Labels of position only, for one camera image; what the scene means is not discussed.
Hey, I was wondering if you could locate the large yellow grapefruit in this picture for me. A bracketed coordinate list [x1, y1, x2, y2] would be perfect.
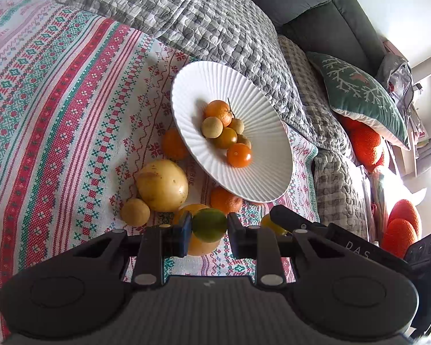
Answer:
[172, 204, 220, 256]

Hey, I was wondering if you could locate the green lime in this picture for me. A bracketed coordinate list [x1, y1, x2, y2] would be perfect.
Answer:
[191, 208, 228, 243]

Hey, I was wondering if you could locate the orange mandarin back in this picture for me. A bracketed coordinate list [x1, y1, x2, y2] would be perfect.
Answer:
[209, 186, 243, 215]

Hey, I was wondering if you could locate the orange mandarin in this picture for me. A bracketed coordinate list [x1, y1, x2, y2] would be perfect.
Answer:
[209, 186, 243, 215]
[162, 128, 189, 161]
[226, 143, 252, 168]

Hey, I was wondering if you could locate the yellow pear fruit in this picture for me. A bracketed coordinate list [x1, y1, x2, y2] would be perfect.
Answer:
[135, 160, 188, 213]

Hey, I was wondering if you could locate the small tan fruit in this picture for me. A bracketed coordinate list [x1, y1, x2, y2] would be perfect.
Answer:
[236, 134, 252, 149]
[120, 198, 151, 227]

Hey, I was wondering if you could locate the small tan fruit back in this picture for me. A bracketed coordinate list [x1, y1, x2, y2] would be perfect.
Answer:
[236, 134, 252, 149]

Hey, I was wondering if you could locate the yellow orange small citrus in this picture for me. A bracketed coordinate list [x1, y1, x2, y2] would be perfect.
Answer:
[212, 127, 237, 150]

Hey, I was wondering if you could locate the small brown longan fruit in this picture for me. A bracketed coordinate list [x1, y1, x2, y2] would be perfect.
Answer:
[229, 118, 245, 135]

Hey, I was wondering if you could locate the brown round fruit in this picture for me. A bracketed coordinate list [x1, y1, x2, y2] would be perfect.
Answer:
[201, 117, 224, 139]

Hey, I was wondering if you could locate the mandarin with stem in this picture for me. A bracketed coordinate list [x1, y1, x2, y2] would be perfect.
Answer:
[204, 100, 233, 127]

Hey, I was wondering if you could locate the green small citrus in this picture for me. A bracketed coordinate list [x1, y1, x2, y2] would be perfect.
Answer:
[260, 213, 288, 236]

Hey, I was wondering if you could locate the white bookshelf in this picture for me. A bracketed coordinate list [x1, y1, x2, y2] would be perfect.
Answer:
[393, 75, 431, 178]

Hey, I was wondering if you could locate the white ribbed plate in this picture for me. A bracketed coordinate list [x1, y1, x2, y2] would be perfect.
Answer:
[171, 61, 293, 202]

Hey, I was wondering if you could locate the orange fuzzy pumpkin cushion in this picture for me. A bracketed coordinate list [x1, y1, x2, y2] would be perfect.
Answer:
[338, 116, 385, 173]

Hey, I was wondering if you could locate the green white snowflake pillow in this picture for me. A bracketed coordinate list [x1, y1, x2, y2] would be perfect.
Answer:
[306, 51, 409, 150]

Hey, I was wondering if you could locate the grey checkered quilt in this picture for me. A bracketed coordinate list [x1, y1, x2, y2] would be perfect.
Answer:
[53, 0, 368, 237]

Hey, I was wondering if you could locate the grey backpack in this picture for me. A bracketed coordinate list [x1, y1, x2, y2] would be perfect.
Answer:
[376, 52, 423, 145]

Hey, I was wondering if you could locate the dark grey sofa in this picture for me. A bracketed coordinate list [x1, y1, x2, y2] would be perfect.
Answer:
[252, 0, 386, 76]

